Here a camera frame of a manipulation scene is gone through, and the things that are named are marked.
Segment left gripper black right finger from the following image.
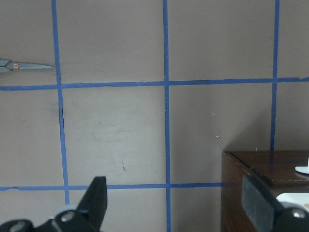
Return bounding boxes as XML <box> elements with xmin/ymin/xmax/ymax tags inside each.
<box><xmin>241</xmin><ymin>175</ymin><xmax>282</xmax><ymax>232</ymax></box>

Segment dark brown wooden cabinet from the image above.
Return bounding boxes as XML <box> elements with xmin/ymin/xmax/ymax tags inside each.
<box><xmin>221</xmin><ymin>150</ymin><xmax>309</xmax><ymax>232</ymax></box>

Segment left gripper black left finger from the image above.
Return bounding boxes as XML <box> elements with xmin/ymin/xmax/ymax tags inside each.
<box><xmin>76</xmin><ymin>176</ymin><xmax>108</xmax><ymax>232</ymax></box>

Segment grey orange scissors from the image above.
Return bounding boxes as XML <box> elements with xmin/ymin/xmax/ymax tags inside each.
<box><xmin>0</xmin><ymin>59</ymin><xmax>54</xmax><ymax>74</ymax></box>

